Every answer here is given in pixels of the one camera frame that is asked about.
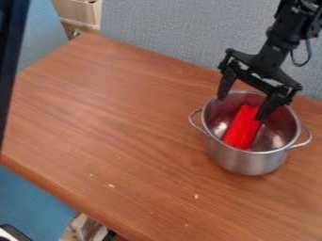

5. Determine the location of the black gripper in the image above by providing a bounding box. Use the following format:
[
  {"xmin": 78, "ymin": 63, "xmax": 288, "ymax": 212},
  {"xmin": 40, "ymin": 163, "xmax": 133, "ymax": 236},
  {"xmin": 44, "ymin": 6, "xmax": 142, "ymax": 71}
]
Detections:
[{"xmin": 218, "ymin": 41, "xmax": 304, "ymax": 121}]

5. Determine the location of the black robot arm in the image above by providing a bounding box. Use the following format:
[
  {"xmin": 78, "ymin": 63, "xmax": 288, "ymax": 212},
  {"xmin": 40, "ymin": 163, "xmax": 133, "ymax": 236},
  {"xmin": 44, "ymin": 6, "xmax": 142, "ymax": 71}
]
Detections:
[{"xmin": 217, "ymin": 0, "xmax": 322, "ymax": 121}]

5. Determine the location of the dark blue arm link foreground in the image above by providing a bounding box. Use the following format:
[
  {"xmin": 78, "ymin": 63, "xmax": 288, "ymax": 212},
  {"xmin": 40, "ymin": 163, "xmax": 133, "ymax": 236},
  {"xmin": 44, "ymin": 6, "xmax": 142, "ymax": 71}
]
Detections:
[{"xmin": 0, "ymin": 0, "xmax": 31, "ymax": 151}]

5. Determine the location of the red plastic block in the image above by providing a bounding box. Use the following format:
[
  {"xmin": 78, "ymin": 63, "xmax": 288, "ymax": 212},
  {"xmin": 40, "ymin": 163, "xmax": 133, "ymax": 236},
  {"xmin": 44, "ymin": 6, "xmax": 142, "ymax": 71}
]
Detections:
[{"xmin": 223, "ymin": 104, "xmax": 262, "ymax": 150}]

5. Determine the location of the wooden frame under table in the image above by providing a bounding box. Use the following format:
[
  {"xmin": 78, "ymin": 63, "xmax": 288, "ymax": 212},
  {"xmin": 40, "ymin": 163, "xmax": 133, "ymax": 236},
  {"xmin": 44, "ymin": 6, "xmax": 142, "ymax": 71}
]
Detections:
[{"xmin": 59, "ymin": 214, "xmax": 109, "ymax": 241}]

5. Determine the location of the stainless steel pot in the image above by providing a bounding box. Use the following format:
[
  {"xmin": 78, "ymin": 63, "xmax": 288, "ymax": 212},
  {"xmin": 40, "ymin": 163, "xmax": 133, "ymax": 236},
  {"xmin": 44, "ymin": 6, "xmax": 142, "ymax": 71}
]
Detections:
[{"xmin": 187, "ymin": 90, "xmax": 312, "ymax": 176}]

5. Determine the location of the dark object bottom corner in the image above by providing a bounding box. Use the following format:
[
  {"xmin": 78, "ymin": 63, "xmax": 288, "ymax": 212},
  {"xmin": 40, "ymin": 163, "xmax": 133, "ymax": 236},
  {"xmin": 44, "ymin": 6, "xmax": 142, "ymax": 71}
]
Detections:
[{"xmin": 0, "ymin": 224, "xmax": 32, "ymax": 241}]

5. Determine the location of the light wooden furniture piece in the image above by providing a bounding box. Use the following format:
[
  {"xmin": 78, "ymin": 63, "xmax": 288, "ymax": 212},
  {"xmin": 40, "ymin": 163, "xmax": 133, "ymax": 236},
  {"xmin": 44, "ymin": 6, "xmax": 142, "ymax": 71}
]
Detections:
[{"xmin": 52, "ymin": 0, "xmax": 103, "ymax": 39}]

